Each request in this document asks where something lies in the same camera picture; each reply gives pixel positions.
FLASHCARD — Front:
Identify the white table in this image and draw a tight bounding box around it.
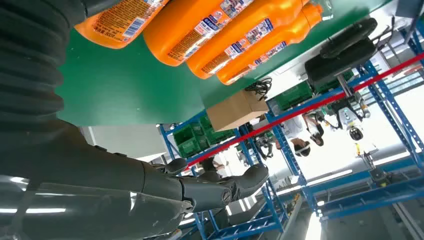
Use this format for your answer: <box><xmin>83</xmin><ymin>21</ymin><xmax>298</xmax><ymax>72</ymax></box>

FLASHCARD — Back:
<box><xmin>81</xmin><ymin>125</ymin><xmax>168</xmax><ymax>163</ymax></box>
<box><xmin>258</xmin><ymin>6</ymin><xmax>424</xmax><ymax>100</ymax></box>

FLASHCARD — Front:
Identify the brown cardboard box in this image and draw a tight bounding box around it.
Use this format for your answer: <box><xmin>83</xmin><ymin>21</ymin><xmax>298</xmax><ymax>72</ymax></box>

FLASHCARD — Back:
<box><xmin>205</xmin><ymin>90</ymin><xmax>270</xmax><ymax>133</ymax></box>

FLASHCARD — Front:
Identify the blue metal shelving rack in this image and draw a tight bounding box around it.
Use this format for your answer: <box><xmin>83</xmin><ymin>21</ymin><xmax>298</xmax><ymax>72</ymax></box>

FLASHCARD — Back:
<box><xmin>158</xmin><ymin>110</ymin><xmax>289</xmax><ymax>240</ymax></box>
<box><xmin>264</xmin><ymin>19</ymin><xmax>424</xmax><ymax>221</ymax></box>

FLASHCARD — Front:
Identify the person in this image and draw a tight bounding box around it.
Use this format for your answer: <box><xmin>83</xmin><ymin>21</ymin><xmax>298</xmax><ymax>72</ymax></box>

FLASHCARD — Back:
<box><xmin>303</xmin><ymin>112</ymin><xmax>326</xmax><ymax>147</ymax></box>
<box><xmin>283</xmin><ymin>115</ymin><xmax>312</xmax><ymax>158</ymax></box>

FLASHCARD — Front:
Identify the white humanoid robot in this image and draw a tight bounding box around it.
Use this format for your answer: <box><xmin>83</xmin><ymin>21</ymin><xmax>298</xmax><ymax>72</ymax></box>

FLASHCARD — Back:
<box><xmin>331</xmin><ymin>94</ymin><xmax>372</xmax><ymax>142</ymax></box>

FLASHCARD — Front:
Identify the black carrying case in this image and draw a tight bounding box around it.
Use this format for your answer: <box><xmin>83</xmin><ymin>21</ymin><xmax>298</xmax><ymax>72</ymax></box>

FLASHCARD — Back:
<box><xmin>304</xmin><ymin>39</ymin><xmax>379</xmax><ymax>92</ymax></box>

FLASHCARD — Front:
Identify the black handheld controller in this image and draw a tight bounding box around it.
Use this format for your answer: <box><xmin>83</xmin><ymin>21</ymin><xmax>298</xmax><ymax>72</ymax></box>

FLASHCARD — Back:
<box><xmin>319</xmin><ymin>17</ymin><xmax>379</xmax><ymax>60</ymax></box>

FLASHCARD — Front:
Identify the dark tablet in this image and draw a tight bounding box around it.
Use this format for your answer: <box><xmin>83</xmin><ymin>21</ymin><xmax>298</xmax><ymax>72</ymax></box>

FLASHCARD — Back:
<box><xmin>395</xmin><ymin>0</ymin><xmax>424</xmax><ymax>19</ymax></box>

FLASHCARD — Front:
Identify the black cable bundle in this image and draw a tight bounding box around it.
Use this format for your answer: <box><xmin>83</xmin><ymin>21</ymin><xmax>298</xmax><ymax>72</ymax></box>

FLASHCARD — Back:
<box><xmin>244</xmin><ymin>77</ymin><xmax>273</xmax><ymax>100</ymax></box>

